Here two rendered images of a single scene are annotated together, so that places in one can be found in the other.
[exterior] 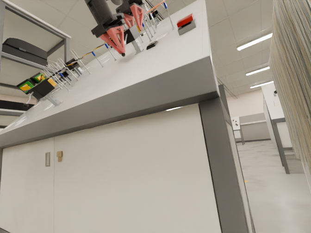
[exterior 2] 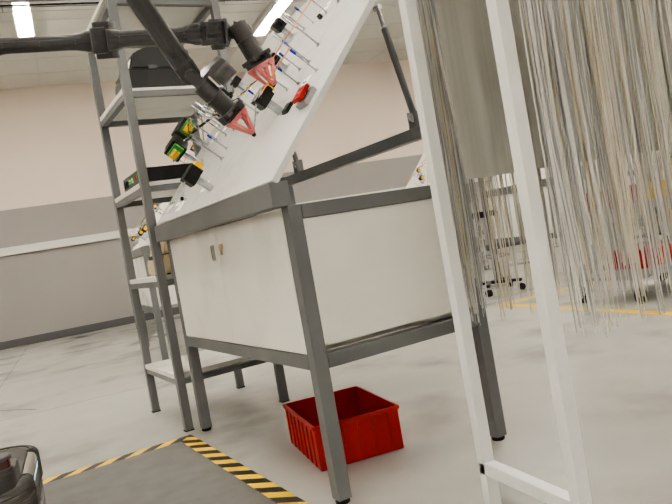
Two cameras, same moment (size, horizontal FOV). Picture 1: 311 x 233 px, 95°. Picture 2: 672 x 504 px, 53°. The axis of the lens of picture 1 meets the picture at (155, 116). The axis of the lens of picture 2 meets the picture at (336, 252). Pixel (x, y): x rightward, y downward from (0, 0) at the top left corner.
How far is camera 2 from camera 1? 1.62 m
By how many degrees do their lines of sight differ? 34
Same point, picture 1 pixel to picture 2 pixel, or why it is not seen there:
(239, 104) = not seen: outside the picture
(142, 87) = (248, 195)
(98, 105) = (231, 204)
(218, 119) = (288, 222)
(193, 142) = (282, 237)
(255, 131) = not seen: outside the picture
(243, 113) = not seen: outside the picture
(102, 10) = (220, 107)
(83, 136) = (233, 229)
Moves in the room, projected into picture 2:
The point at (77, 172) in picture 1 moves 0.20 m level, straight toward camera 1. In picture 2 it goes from (235, 264) to (222, 268)
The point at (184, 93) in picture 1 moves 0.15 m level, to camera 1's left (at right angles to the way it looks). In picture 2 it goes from (264, 205) to (221, 215)
